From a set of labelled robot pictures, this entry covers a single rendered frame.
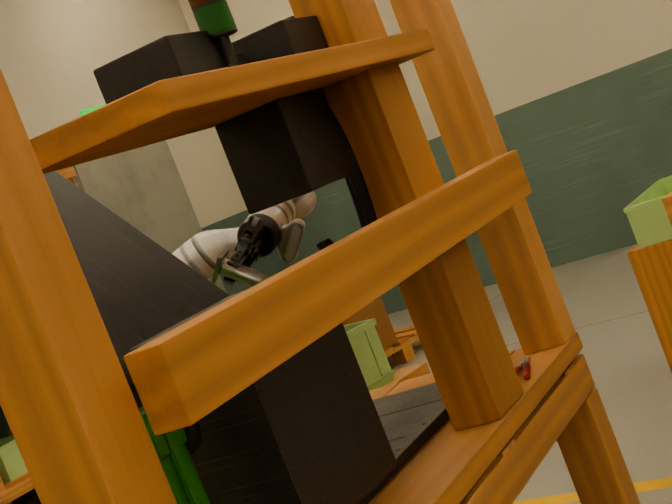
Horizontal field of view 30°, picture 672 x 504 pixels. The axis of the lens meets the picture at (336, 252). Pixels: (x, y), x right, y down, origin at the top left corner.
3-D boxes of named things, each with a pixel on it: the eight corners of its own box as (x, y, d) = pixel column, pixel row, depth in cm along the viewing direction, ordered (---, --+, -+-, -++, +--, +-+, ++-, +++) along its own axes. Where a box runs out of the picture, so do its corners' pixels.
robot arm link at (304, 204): (325, 199, 243) (313, 200, 257) (294, 167, 242) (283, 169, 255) (300, 225, 242) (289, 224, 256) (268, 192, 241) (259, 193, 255)
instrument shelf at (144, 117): (14, 182, 154) (1, 152, 154) (318, 98, 234) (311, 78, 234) (172, 112, 143) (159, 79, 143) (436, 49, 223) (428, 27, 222)
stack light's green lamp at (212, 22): (198, 44, 174) (186, 14, 174) (215, 42, 179) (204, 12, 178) (227, 31, 172) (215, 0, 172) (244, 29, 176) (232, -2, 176)
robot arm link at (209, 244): (304, 202, 281) (216, 270, 284) (278, 168, 280) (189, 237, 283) (303, 207, 272) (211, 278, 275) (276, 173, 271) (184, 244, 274)
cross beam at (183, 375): (154, 437, 129) (121, 356, 129) (509, 200, 244) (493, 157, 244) (192, 425, 127) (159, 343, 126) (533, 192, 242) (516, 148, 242)
